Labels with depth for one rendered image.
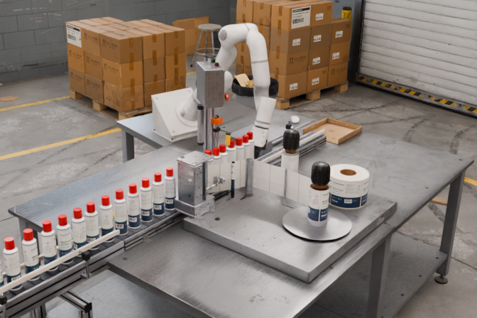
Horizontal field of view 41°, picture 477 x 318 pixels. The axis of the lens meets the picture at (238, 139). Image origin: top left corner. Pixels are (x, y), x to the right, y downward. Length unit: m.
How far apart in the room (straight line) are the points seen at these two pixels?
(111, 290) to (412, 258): 1.79
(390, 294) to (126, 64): 3.81
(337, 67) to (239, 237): 5.07
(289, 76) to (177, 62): 1.25
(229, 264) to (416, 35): 5.38
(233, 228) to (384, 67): 5.40
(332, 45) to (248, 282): 5.20
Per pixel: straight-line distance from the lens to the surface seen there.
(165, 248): 2.75
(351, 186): 2.97
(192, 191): 2.81
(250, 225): 2.82
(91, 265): 2.65
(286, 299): 2.45
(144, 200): 2.79
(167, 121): 3.88
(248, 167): 3.00
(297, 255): 2.63
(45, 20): 8.48
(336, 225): 2.84
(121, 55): 6.38
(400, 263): 3.94
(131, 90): 6.54
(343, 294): 3.59
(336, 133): 4.07
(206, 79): 2.98
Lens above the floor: 2.25
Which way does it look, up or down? 21 degrees down
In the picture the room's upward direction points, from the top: 1 degrees clockwise
